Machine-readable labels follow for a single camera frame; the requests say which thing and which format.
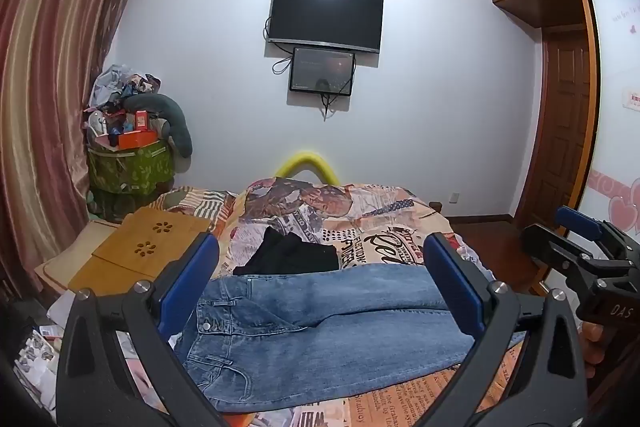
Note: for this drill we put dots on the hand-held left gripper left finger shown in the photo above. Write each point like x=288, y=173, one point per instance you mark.
x=192, y=277

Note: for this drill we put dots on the printed blanket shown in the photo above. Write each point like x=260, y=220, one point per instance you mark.
x=380, y=217

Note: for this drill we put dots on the printed paper clutter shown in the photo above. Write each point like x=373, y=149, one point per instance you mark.
x=37, y=357

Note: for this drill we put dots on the beige pillow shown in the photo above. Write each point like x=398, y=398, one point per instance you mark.
x=65, y=257

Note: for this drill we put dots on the pile of clothes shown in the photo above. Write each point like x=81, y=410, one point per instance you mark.
x=120, y=82

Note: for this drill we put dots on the striped curtain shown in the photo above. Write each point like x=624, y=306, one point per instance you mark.
x=50, y=57

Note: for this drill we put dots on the white wall socket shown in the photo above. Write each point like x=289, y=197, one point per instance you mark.
x=455, y=198

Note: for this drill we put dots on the yellow foam tube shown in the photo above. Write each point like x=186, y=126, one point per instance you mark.
x=305, y=159

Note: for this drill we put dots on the black wall television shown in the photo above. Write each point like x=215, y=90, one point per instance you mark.
x=325, y=14

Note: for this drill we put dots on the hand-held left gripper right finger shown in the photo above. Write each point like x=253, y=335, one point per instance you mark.
x=452, y=287

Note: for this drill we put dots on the black cloth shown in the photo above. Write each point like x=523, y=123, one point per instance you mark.
x=290, y=257

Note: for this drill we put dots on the wooden lap table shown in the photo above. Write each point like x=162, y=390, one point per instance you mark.
x=140, y=247

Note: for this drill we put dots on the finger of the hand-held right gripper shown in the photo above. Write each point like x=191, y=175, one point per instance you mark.
x=580, y=222
x=550, y=247

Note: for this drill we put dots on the green storage box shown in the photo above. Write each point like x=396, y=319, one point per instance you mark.
x=130, y=167

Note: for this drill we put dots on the person's right hand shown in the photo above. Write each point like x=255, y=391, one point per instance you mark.
x=591, y=347

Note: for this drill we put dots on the blue jeans pants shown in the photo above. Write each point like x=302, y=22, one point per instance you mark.
x=325, y=332

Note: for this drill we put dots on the grey curved pillow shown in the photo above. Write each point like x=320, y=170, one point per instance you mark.
x=177, y=122

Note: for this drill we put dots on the orange box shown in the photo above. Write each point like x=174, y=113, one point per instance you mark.
x=130, y=138

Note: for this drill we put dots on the small black monitor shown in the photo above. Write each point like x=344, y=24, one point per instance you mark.
x=320, y=71

